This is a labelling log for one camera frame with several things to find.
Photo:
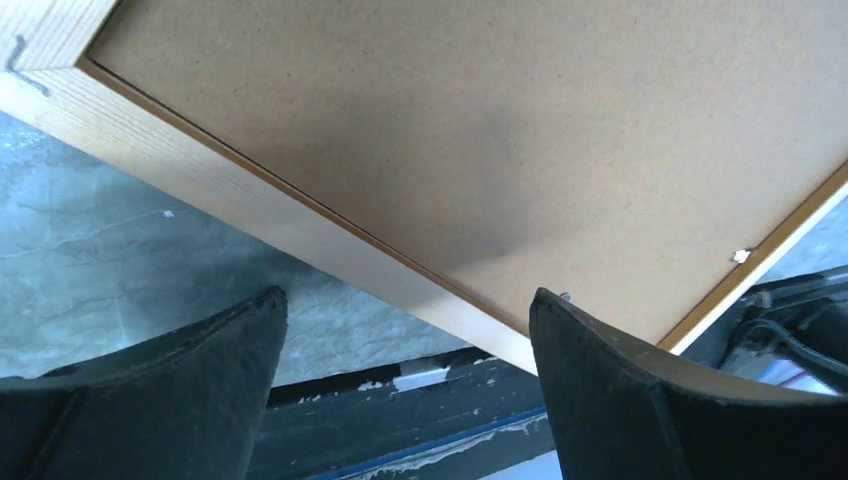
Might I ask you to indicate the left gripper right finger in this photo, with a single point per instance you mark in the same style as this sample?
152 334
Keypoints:
622 408

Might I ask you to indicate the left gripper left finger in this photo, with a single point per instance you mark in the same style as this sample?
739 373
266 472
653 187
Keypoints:
186 404

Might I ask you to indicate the brown wooden picture frame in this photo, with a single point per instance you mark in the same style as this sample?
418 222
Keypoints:
50 81

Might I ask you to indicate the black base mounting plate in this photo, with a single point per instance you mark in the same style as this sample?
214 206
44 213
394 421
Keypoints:
467 414

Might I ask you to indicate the silver turn clip bottom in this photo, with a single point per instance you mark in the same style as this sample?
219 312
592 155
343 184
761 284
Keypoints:
741 256

